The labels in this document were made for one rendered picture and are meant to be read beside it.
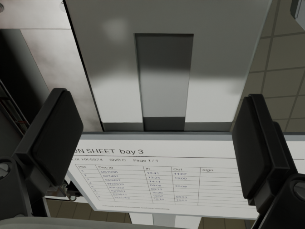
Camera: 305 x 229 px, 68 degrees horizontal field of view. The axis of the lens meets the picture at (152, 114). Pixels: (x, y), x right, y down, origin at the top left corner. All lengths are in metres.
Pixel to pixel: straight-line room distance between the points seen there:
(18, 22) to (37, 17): 0.02
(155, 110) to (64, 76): 0.13
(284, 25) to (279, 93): 0.43
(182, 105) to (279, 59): 1.23
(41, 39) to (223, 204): 0.24
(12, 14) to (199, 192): 0.21
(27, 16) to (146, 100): 0.11
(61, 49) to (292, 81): 1.35
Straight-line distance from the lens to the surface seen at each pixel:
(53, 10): 0.19
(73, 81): 0.26
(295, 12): 0.29
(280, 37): 1.30
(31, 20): 0.20
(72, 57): 0.24
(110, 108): 0.16
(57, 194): 0.48
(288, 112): 1.65
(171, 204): 0.26
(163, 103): 0.15
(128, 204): 0.27
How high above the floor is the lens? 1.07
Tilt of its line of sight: 43 degrees down
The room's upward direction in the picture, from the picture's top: 172 degrees counter-clockwise
